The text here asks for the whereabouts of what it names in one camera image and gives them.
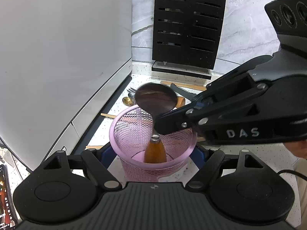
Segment black knife block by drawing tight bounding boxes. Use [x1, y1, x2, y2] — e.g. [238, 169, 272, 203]
[152, 0, 226, 80]

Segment gold metal spoon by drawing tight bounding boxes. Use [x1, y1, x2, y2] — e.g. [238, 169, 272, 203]
[122, 97, 134, 106]

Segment flat wooden spatula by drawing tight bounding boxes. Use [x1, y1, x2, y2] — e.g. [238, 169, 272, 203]
[160, 81, 207, 91]

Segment metal fork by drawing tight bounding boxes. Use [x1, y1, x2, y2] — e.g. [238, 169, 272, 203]
[127, 88, 136, 99]

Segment white toaster appliance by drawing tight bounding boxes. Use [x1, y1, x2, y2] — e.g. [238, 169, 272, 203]
[1, 0, 132, 170]

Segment grey green handled peeler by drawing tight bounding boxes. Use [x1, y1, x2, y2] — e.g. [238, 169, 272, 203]
[170, 83, 197, 101]

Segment pink mesh cup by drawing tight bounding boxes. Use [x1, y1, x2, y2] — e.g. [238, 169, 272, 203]
[109, 105, 197, 182]

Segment brown handled spoon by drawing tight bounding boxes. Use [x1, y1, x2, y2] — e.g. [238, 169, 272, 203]
[135, 83, 177, 163]
[175, 96, 186, 108]

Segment wooden chopstick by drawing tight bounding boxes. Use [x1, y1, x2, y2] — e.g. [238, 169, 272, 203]
[85, 145, 103, 149]
[100, 113, 116, 119]

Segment brown handled spoon front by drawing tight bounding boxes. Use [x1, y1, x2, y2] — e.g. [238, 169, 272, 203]
[135, 83, 177, 163]

